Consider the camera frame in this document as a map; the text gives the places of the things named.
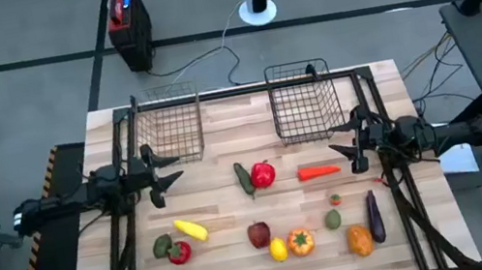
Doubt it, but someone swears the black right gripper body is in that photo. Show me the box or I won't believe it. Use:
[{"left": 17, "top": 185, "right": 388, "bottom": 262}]
[{"left": 341, "top": 99, "right": 403, "bottom": 176}]

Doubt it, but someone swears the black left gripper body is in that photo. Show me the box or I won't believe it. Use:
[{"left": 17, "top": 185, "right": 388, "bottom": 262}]
[{"left": 122, "top": 141, "right": 170, "bottom": 215}]

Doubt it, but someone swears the orange carrot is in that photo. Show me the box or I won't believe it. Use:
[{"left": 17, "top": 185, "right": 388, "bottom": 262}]
[{"left": 296, "top": 162, "right": 343, "bottom": 183}]

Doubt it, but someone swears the small green bell pepper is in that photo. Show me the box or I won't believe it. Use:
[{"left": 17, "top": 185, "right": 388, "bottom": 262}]
[{"left": 150, "top": 232, "right": 177, "bottom": 260}]

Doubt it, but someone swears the green avocado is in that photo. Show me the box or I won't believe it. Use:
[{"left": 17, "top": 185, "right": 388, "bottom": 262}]
[{"left": 322, "top": 207, "right": 344, "bottom": 231}]

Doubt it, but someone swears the small red bell pepper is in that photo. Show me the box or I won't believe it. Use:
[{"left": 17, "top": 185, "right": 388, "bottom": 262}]
[{"left": 165, "top": 239, "right": 195, "bottom": 268}]

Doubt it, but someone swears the purple eggplant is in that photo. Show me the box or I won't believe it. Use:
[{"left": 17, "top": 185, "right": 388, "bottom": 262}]
[{"left": 362, "top": 188, "right": 388, "bottom": 246}]

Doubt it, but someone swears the long dark green pepper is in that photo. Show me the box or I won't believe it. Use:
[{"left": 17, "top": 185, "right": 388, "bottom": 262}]
[{"left": 232, "top": 160, "right": 258, "bottom": 203}]

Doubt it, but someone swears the orange mango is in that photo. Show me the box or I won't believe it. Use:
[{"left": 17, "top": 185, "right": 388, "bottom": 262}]
[{"left": 345, "top": 223, "right": 377, "bottom": 260}]

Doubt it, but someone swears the orange bell pepper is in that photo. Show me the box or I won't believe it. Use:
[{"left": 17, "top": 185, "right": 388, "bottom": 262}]
[{"left": 285, "top": 225, "right": 317, "bottom": 259}]

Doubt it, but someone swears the dark red apple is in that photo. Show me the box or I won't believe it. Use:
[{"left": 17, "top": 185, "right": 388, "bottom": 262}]
[{"left": 245, "top": 220, "right": 274, "bottom": 251}]

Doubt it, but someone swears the yellow lemon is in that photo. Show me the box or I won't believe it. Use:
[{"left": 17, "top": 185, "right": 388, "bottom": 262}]
[{"left": 266, "top": 235, "right": 290, "bottom": 264}]

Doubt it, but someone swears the white paper sheet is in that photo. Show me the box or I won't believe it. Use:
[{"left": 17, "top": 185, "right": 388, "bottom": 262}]
[{"left": 437, "top": 140, "right": 482, "bottom": 179}]

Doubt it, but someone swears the large red bell pepper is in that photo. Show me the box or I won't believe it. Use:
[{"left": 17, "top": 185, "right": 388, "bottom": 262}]
[{"left": 248, "top": 158, "right": 279, "bottom": 192}]

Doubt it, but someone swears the black desk leg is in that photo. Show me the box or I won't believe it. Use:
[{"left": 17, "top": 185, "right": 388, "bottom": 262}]
[{"left": 445, "top": 93, "right": 482, "bottom": 127}]

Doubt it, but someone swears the black mat with hazard stripes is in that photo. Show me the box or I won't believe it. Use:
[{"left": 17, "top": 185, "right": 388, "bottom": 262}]
[{"left": 0, "top": 139, "right": 107, "bottom": 270}]

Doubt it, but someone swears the red and black box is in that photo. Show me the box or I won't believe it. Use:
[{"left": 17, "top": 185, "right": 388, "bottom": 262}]
[{"left": 102, "top": 0, "right": 160, "bottom": 76}]

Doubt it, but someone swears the copper wire basket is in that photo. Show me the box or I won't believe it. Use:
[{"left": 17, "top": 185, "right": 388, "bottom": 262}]
[{"left": 125, "top": 80, "right": 210, "bottom": 171}]

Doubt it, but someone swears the black wire basket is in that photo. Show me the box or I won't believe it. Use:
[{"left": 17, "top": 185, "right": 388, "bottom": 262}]
[{"left": 262, "top": 54, "right": 349, "bottom": 149}]

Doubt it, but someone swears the black floor cable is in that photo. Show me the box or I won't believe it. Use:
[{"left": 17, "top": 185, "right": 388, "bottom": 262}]
[
  {"left": 402, "top": 33, "right": 478, "bottom": 120},
  {"left": 143, "top": 40, "right": 262, "bottom": 102}
]

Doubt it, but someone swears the yellow floor cable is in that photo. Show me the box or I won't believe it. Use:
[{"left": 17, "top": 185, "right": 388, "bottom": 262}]
[{"left": 394, "top": 31, "right": 460, "bottom": 77}]

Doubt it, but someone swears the black metal table frame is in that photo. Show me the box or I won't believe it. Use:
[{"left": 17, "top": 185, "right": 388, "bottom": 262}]
[{"left": 42, "top": 50, "right": 482, "bottom": 270}]

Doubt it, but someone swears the white floor cable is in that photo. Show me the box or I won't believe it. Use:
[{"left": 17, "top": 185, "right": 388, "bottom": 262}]
[{"left": 150, "top": 0, "right": 260, "bottom": 95}]

